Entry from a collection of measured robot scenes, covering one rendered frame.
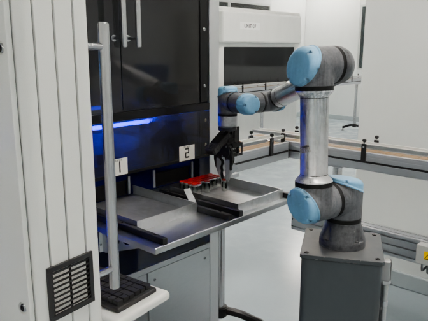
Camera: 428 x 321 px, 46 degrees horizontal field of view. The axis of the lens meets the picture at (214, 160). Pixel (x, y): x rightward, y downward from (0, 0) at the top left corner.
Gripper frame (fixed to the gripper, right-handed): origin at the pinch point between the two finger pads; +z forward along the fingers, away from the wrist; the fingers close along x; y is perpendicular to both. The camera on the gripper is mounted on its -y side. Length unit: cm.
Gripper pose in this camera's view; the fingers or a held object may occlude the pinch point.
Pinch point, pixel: (223, 178)
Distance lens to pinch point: 198.5
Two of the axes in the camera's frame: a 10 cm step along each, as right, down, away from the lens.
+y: 6.8, -1.6, 7.2
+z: 0.0, 9.8, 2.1
